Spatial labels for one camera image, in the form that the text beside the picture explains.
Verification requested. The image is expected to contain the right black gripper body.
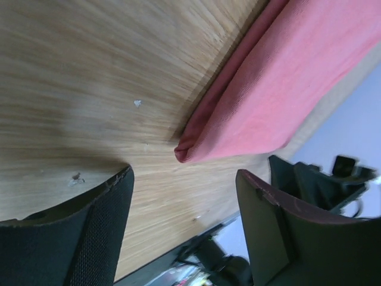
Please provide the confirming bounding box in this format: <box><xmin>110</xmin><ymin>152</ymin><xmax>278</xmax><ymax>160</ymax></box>
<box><xmin>268</xmin><ymin>155</ymin><xmax>376</xmax><ymax>217</ymax></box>

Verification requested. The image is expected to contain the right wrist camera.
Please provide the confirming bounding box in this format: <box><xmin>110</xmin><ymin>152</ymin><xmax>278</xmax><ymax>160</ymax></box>
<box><xmin>332</xmin><ymin>156</ymin><xmax>357</xmax><ymax>178</ymax></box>

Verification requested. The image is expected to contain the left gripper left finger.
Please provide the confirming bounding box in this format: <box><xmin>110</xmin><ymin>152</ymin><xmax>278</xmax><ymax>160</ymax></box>
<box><xmin>1</xmin><ymin>166</ymin><xmax>135</xmax><ymax>285</ymax></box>

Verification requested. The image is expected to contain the pink t shirt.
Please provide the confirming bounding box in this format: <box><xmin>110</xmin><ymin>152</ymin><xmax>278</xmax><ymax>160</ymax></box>
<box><xmin>174</xmin><ymin>1</ymin><xmax>380</xmax><ymax>163</ymax></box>

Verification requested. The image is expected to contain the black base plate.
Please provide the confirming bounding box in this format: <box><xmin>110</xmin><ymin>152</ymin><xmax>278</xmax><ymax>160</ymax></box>
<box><xmin>114</xmin><ymin>213</ymin><xmax>254</xmax><ymax>285</ymax></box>

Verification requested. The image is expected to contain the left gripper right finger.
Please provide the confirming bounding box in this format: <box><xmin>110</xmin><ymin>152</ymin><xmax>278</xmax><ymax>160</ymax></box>
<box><xmin>236</xmin><ymin>169</ymin><xmax>380</xmax><ymax>285</ymax></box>

